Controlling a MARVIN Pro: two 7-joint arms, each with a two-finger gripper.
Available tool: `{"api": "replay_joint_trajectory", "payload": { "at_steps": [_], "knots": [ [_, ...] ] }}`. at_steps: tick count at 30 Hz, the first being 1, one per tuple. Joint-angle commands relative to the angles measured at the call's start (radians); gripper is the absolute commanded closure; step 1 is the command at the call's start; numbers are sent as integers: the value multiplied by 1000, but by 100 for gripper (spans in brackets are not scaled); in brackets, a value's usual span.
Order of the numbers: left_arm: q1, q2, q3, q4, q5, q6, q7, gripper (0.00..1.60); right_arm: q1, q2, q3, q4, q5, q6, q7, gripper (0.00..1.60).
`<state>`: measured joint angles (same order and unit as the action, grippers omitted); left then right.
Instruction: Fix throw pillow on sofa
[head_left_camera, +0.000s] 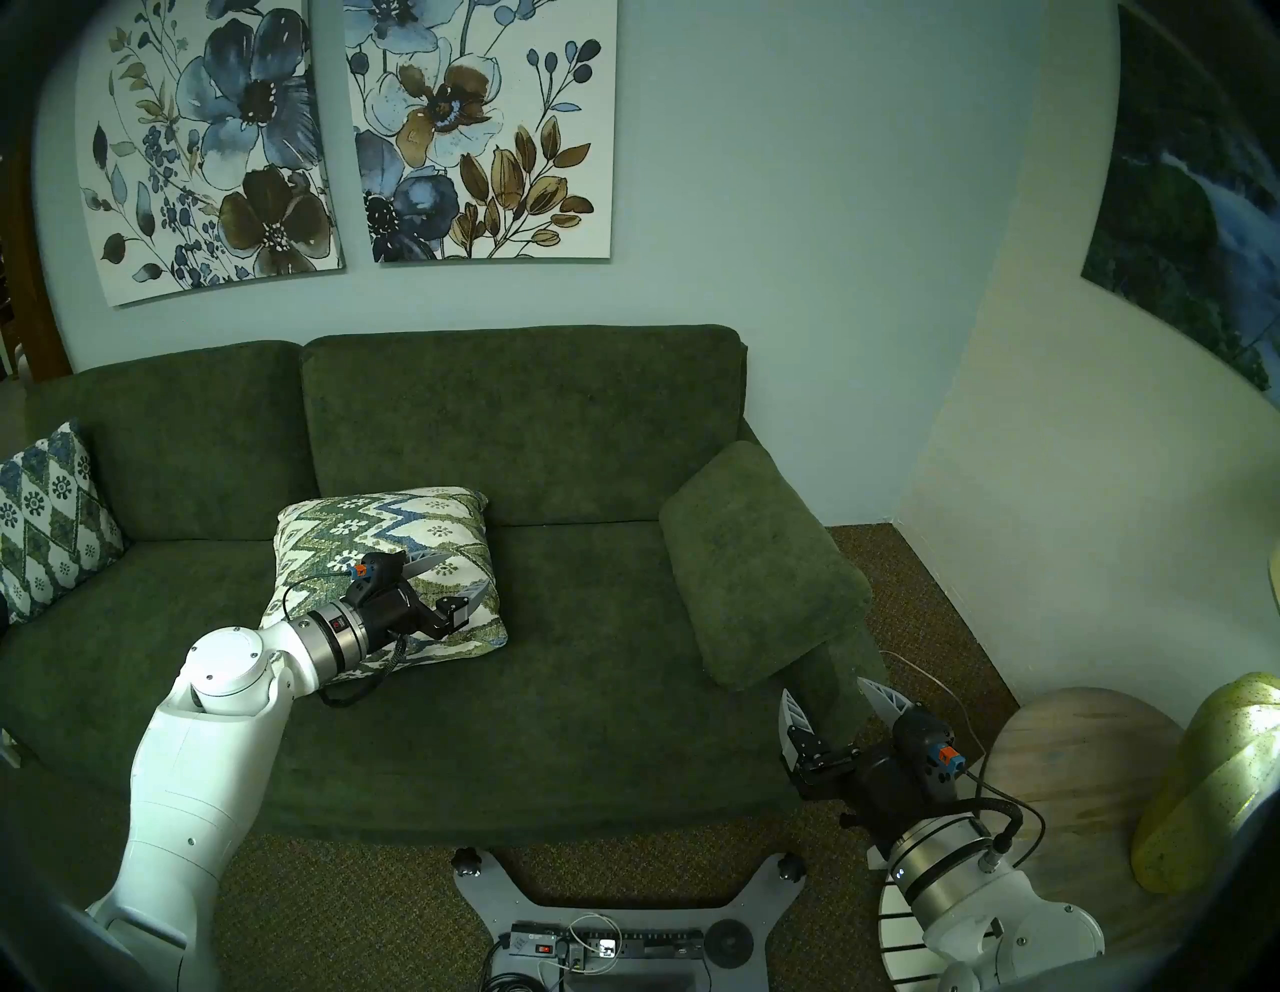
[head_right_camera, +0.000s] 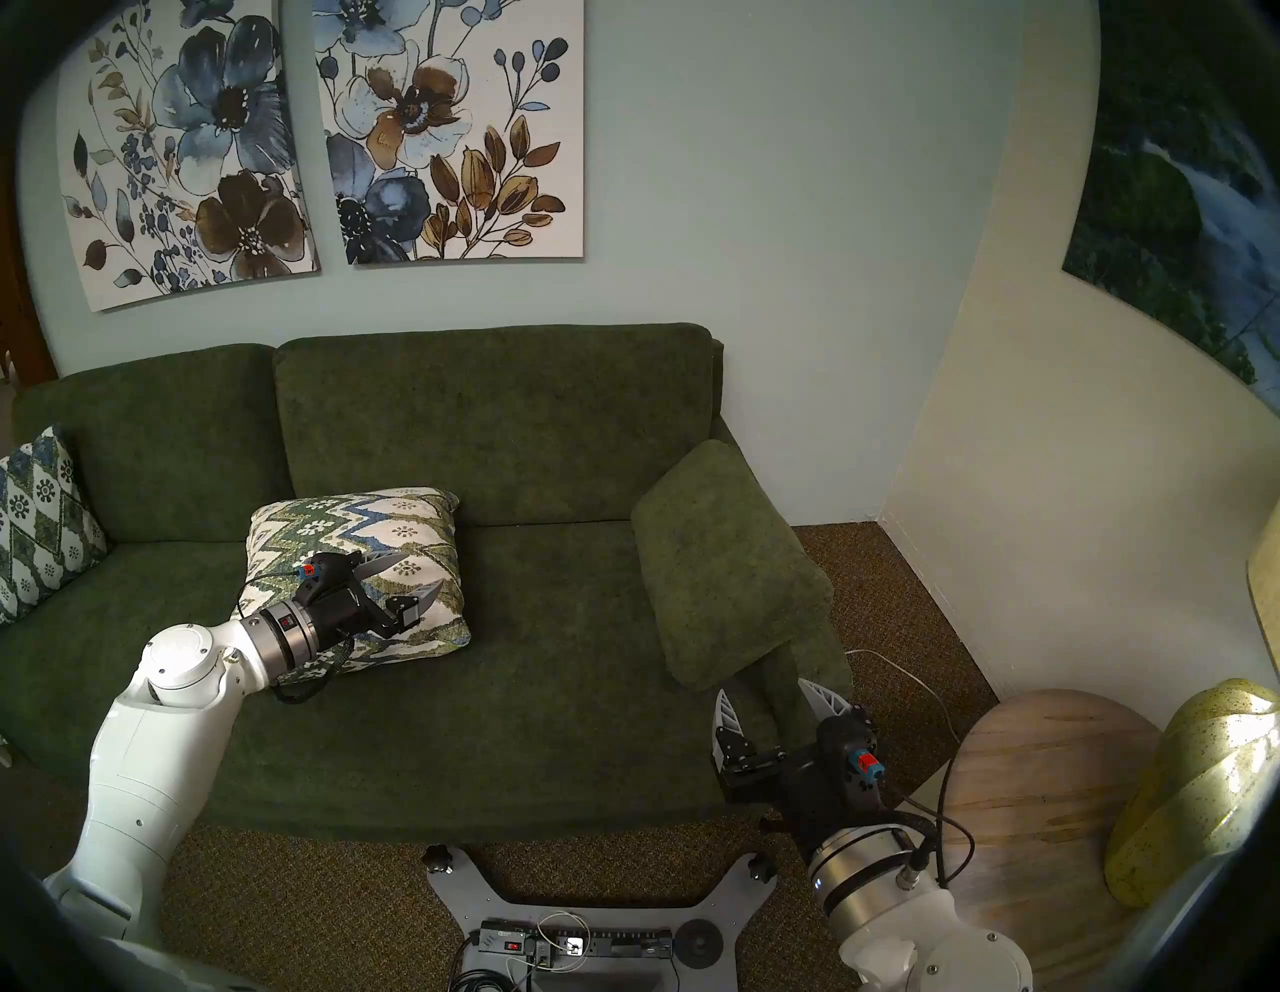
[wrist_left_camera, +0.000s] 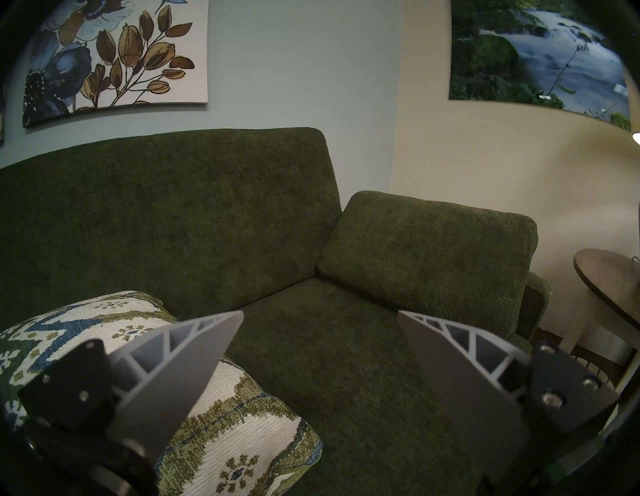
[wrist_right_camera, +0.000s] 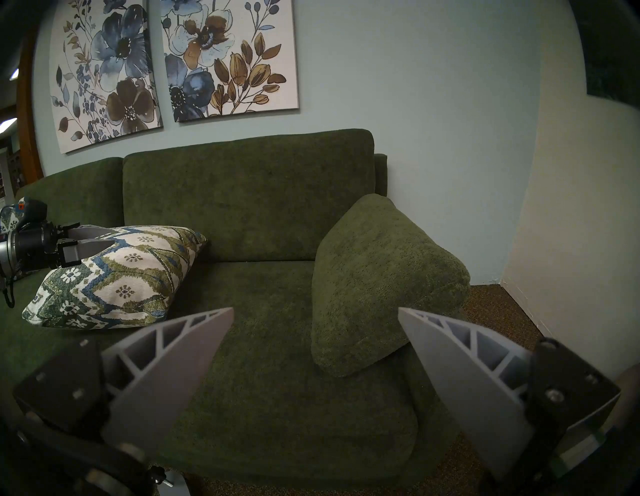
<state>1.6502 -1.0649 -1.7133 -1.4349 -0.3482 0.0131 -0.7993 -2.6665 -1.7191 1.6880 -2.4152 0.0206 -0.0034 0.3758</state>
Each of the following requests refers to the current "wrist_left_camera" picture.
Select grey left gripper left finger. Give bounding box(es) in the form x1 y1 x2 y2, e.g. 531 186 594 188
17 310 245 460

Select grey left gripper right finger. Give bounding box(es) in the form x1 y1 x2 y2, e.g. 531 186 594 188
398 310 622 482

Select zigzag patterned throw pillow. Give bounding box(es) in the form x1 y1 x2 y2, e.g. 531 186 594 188
0 291 323 496

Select plain green sofa cushion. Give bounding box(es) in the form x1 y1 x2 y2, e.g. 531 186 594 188
317 191 539 341

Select dark green fabric sofa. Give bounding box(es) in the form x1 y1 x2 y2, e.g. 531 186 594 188
0 127 551 496

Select round wooden side table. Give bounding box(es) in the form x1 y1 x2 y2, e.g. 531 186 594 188
560 248 640 396

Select flower and leaves painting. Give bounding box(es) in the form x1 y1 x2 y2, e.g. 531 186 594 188
22 0 209 128

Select river landscape poster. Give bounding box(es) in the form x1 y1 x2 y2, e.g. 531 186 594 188
448 0 632 132

